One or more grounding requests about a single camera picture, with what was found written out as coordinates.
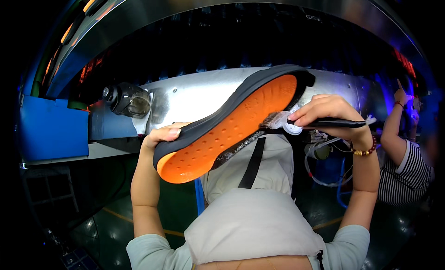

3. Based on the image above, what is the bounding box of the person's left hand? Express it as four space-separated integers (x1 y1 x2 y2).
142 122 193 152

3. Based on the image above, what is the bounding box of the person's right hand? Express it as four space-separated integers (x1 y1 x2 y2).
288 93 372 144

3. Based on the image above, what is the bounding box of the orange and grey shoe sole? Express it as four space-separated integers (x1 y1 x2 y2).
152 64 316 184

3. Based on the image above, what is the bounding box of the green cylinder fitting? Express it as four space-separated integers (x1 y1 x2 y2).
306 143 331 161

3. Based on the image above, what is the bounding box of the grey metal stool frame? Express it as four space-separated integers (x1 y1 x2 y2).
21 165 80 215

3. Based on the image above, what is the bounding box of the red and gold bead bracelet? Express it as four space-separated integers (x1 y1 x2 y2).
350 135 378 157

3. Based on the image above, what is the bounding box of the clear plastic hose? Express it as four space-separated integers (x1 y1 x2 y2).
304 137 354 188

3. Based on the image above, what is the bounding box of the black glue pot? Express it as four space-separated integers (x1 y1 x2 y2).
102 82 153 118

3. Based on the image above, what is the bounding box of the black handled glue brush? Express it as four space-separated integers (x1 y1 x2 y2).
259 109 378 136

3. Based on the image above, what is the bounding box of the person's body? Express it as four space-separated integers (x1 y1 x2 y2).
126 134 371 270

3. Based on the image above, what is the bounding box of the blue machine panel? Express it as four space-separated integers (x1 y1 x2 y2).
19 94 89 163

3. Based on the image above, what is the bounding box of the metal conveyor machine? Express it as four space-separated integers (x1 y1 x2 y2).
45 0 423 138

